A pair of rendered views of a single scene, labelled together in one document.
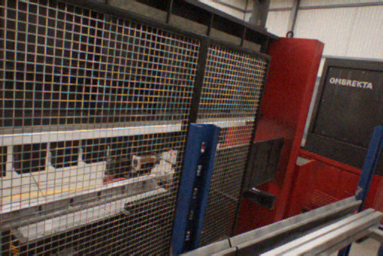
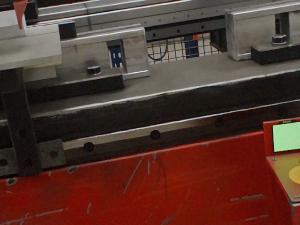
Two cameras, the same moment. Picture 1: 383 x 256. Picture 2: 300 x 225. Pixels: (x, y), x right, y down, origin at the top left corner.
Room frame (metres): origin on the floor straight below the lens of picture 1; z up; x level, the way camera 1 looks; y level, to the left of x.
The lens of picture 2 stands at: (3.20, 0.91, 1.18)
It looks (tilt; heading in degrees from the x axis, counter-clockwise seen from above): 20 degrees down; 224
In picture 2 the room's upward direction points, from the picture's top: 8 degrees counter-clockwise
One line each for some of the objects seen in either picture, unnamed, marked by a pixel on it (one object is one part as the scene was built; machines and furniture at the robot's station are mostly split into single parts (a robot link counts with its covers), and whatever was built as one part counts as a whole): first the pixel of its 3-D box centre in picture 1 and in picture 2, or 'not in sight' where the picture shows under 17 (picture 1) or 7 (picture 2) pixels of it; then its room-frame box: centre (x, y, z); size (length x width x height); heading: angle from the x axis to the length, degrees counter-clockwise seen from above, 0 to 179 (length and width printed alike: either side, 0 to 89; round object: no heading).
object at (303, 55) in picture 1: (257, 144); not in sight; (3.25, -0.75, 1.15); 0.85 x 0.25 x 2.30; 51
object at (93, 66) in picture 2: not in sight; (93, 70); (2.52, 0.13, 0.91); 0.03 x 0.03 x 0.02
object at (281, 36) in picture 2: not in sight; (279, 39); (2.23, 0.35, 0.91); 0.03 x 0.03 x 0.02
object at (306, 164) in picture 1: (278, 193); not in sight; (3.55, -1.21, 0.50); 0.50 x 0.50 x 1.00; 51
